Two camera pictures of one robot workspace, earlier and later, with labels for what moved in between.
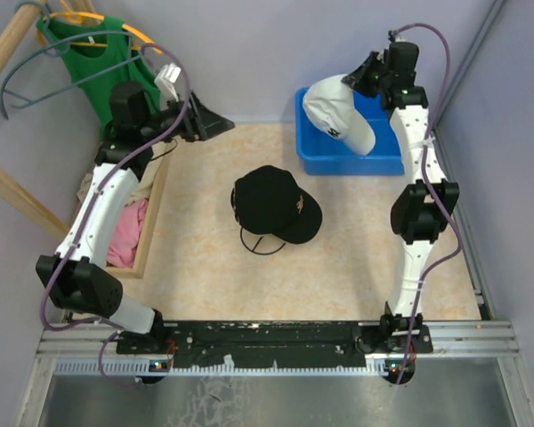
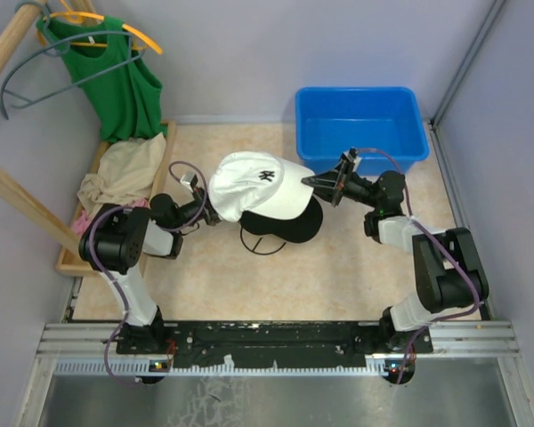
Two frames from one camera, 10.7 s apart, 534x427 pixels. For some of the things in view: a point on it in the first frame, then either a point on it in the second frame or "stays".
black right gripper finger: [352, 78] → [327, 193]
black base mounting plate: [277, 345] stays
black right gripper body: [373, 78] → [350, 186]
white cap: [330, 104] → [262, 185]
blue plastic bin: [320, 153] stays
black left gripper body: [190, 129] → [209, 213]
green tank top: [102, 55] stays
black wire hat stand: [254, 248] stays
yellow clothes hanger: [76, 15] stays
